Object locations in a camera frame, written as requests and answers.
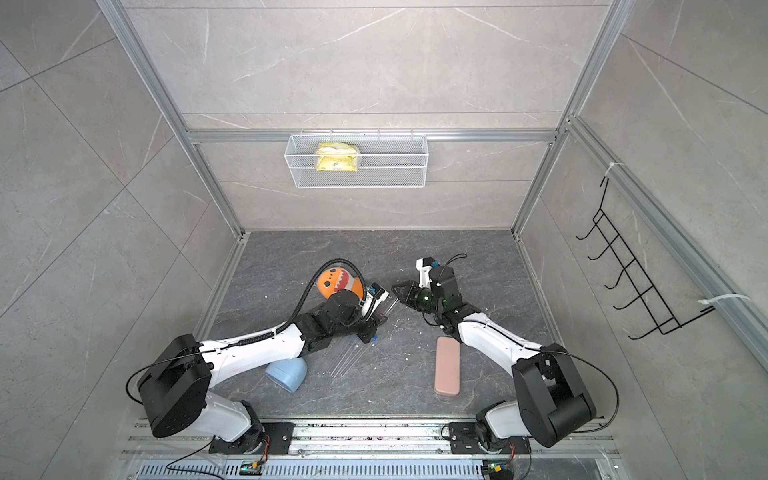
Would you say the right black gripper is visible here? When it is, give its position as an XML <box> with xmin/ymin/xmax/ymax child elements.
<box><xmin>393</xmin><ymin>281</ymin><xmax>444</xmax><ymax>317</ymax></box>

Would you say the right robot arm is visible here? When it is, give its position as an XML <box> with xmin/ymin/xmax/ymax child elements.
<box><xmin>393</xmin><ymin>262</ymin><xmax>597</xmax><ymax>452</ymax></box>

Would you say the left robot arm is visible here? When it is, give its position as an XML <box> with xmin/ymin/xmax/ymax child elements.
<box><xmin>137</xmin><ymin>288</ymin><xmax>395</xmax><ymax>455</ymax></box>

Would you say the orange shark plush toy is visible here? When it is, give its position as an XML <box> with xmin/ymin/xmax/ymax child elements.
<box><xmin>316</xmin><ymin>267</ymin><xmax>364</xmax><ymax>300</ymax></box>

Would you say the light blue cup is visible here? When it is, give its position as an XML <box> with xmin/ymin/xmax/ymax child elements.
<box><xmin>265</xmin><ymin>358</ymin><xmax>308</xmax><ymax>394</ymax></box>

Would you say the pink rectangular case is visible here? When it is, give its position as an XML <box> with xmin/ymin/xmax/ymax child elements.
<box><xmin>434</xmin><ymin>337</ymin><xmax>460</xmax><ymax>397</ymax></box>

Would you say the yellow packet in basket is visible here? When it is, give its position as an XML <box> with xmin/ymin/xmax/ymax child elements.
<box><xmin>315</xmin><ymin>142</ymin><xmax>361</xmax><ymax>172</ymax></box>

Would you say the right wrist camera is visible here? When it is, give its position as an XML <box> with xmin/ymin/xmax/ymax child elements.
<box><xmin>416</xmin><ymin>257</ymin><xmax>439</xmax><ymax>288</ymax></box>

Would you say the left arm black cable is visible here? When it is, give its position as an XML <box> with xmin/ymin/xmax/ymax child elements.
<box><xmin>124</xmin><ymin>258</ymin><xmax>368</xmax><ymax>406</ymax></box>

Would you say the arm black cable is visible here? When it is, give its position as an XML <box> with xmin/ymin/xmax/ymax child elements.
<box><xmin>440</xmin><ymin>253</ymin><xmax>621</xmax><ymax>434</ymax></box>
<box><xmin>124</xmin><ymin>258</ymin><xmax>368</xmax><ymax>406</ymax></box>

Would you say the metal base rail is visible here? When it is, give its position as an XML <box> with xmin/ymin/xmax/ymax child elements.
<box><xmin>109</xmin><ymin>418</ymin><xmax>629</xmax><ymax>479</ymax></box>

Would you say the white wire basket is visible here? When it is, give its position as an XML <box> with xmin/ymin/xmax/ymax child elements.
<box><xmin>284</xmin><ymin>133</ymin><xmax>429</xmax><ymax>189</ymax></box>

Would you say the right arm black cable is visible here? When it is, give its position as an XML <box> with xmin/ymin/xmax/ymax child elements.
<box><xmin>440</xmin><ymin>253</ymin><xmax>621</xmax><ymax>434</ymax></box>

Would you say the black wall hook rack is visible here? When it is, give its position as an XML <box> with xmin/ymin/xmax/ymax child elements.
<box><xmin>575</xmin><ymin>177</ymin><xmax>715</xmax><ymax>341</ymax></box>

